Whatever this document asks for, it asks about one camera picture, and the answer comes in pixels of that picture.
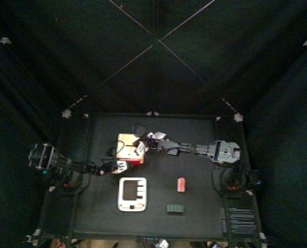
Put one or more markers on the wooden drawer box red front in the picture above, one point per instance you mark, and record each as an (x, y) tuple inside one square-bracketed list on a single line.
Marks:
[(128, 148)]

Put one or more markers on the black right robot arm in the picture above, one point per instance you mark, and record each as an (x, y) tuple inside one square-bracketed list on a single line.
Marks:
[(211, 151)]

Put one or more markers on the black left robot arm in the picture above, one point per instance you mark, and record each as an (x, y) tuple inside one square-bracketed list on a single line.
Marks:
[(57, 161)]

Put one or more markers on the white toy device dark screen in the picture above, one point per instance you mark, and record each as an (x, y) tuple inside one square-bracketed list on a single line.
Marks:
[(132, 194)]

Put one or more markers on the red rectangular block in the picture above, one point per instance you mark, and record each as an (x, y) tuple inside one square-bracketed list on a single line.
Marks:
[(181, 185)]

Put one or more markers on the dark green block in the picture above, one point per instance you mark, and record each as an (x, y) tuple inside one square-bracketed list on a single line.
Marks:
[(175, 208)]

